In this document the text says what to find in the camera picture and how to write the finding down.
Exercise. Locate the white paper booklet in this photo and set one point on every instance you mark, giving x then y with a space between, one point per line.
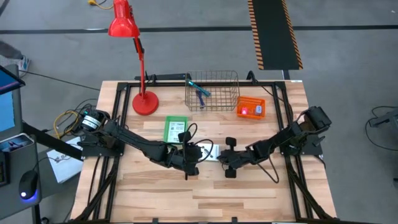
63 166

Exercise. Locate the black keyboard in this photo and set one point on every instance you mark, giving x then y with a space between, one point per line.
3 169

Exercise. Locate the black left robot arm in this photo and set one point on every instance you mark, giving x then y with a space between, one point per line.
136 143

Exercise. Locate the black power strip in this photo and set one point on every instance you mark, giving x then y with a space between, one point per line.
85 111

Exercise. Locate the black yellow striped floor mat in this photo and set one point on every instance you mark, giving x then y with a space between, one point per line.
275 34

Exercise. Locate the black computer mouse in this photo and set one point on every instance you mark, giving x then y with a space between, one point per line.
28 185

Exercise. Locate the black aluminium frame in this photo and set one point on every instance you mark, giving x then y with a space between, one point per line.
293 186

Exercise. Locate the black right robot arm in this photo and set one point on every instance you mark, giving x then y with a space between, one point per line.
280 140

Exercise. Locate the small pink item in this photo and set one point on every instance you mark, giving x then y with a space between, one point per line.
244 111

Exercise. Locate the red desk lamp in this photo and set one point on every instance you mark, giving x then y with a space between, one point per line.
124 21

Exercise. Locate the person's leg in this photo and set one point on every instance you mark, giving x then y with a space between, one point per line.
9 49

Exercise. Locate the green plastic bin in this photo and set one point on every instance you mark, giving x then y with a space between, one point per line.
168 119

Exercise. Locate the computer monitor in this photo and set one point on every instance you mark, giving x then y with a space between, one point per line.
7 112

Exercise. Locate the small light blue item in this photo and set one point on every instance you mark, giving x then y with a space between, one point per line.
258 110

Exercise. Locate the orange plastic bin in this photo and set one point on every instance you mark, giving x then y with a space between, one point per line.
251 102

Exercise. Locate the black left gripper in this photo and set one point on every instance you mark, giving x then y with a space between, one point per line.
180 157

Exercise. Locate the white card with tool picture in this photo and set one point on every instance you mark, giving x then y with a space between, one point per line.
217 148

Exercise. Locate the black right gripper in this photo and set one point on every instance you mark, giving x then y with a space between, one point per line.
244 157

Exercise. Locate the teal pen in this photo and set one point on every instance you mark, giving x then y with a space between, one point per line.
199 88

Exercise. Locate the person's shoe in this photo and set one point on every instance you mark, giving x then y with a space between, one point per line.
24 63

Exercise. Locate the black diagonal bar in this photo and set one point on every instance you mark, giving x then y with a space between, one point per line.
53 141

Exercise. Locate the dark blue pen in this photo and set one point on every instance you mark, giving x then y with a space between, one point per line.
201 98

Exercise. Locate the grey box with tools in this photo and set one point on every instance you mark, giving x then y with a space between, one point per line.
17 143

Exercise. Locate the grey floor stand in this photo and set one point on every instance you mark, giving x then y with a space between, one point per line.
385 119

